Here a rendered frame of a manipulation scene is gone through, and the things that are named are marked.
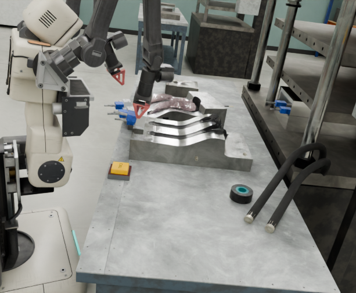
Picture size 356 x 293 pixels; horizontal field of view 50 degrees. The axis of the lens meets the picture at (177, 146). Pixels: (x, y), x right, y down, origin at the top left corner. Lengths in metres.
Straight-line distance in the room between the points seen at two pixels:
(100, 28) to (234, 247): 0.80
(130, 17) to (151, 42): 7.37
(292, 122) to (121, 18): 6.95
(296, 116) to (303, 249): 1.04
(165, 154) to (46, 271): 0.73
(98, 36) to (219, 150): 0.64
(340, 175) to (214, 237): 0.81
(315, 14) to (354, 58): 7.78
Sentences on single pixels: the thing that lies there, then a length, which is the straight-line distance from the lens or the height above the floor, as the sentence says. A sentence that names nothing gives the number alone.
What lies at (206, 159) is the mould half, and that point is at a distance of 1.54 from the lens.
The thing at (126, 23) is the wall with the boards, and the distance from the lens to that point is 8.76.
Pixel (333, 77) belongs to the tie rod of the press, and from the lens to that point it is 1.66.
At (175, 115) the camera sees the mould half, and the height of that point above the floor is 0.87.
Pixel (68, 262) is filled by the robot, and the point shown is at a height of 0.28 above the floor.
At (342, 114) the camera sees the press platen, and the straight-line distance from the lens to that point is 1.80.
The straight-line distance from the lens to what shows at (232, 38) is 6.10.
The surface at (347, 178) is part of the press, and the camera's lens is 1.84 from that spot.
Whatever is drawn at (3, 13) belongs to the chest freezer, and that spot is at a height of 0.28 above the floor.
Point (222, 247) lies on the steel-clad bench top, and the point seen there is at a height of 0.80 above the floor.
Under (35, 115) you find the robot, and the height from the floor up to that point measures 0.95.
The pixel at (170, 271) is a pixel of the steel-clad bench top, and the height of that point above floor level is 0.80.
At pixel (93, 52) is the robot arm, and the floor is 1.24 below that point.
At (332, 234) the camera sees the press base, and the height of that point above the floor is 0.47.
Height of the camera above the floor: 1.53
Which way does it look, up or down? 26 degrees down
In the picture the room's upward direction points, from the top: 8 degrees clockwise
